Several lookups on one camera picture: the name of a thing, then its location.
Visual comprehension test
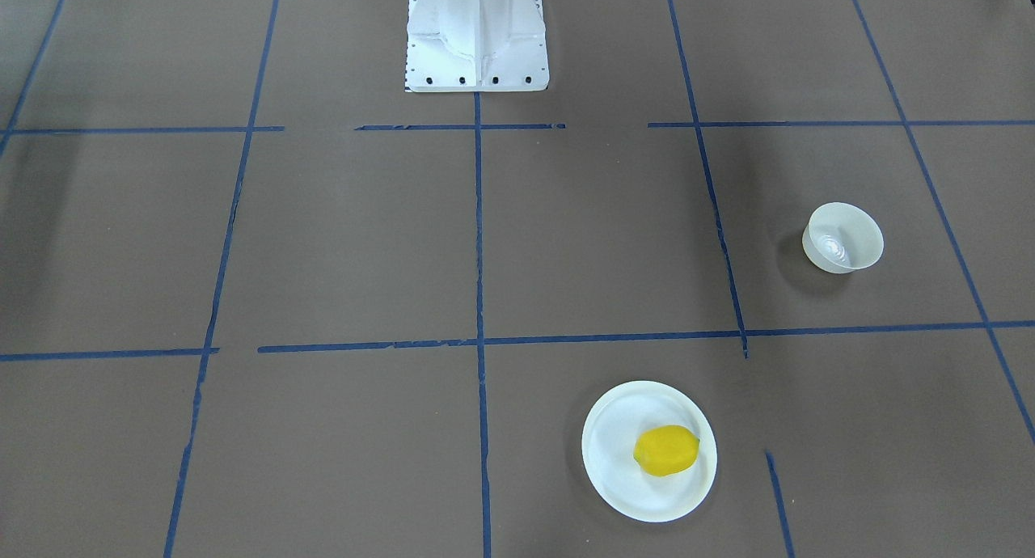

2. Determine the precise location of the white round plate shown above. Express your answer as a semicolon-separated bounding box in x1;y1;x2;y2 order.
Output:
581;380;720;522

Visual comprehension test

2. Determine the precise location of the white bowl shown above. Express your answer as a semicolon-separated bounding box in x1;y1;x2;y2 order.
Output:
801;203;885;274

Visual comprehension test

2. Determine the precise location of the yellow lemon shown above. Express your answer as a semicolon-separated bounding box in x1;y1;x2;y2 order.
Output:
632;425;701;477

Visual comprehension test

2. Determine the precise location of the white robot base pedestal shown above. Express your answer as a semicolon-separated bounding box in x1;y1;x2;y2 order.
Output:
403;0;551;93

